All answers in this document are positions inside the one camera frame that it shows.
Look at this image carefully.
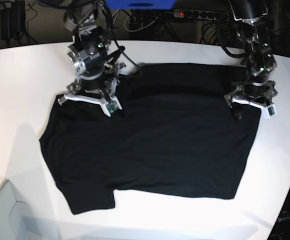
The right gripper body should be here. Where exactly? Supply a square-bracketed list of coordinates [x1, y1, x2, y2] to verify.
[57, 63, 126, 107]

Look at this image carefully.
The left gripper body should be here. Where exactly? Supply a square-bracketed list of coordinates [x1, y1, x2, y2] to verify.
[224, 80, 277, 108]

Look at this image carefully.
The black t-shirt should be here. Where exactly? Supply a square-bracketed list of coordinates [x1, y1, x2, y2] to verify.
[40, 63, 260, 215]

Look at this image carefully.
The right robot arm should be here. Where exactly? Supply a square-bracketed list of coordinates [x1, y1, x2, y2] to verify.
[58, 0, 126, 112]

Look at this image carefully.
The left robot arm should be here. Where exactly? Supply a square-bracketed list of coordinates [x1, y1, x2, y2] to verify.
[217, 0, 277, 119]

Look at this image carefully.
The blue box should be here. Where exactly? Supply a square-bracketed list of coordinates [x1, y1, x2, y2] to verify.
[106, 0, 176, 10]

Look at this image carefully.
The black device on floor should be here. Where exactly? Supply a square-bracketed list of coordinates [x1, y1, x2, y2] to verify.
[0, 0, 26, 41]

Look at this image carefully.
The black power strip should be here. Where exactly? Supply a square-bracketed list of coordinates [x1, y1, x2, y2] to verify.
[173, 9, 220, 21]

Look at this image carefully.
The grey bin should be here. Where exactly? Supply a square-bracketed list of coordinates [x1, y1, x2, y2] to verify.
[0, 180, 60, 240]

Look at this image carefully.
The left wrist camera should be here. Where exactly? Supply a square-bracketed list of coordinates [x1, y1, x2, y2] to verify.
[262, 103, 277, 119]

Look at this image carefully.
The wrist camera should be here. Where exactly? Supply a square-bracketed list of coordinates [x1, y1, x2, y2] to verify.
[103, 97, 122, 117]
[262, 103, 277, 119]

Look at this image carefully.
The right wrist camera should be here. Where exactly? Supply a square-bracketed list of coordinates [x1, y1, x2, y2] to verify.
[103, 97, 122, 117]

